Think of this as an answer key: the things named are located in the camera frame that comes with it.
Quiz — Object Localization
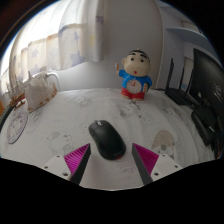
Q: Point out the cartoon boy clock figure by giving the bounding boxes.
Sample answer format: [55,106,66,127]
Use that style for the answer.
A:
[114,48,154,102]

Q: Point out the white star print curtain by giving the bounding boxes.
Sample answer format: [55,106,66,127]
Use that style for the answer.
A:
[0,0,106,88]

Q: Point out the large white conch shell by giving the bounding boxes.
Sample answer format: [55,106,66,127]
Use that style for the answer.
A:
[24,70,58,114]

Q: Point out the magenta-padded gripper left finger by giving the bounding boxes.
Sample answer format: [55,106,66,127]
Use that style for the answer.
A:
[42,143,92,186]

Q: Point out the black computer mouse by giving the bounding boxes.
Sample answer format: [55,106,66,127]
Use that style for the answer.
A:
[88,119,127,161]

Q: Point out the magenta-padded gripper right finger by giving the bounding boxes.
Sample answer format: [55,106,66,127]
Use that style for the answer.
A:
[131,142,184,186]

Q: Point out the white cartoon print tablecloth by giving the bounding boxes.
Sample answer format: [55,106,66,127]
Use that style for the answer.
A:
[0,87,218,191]

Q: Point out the white wall shelf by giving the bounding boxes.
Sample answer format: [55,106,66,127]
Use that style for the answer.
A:
[165,26,212,48]

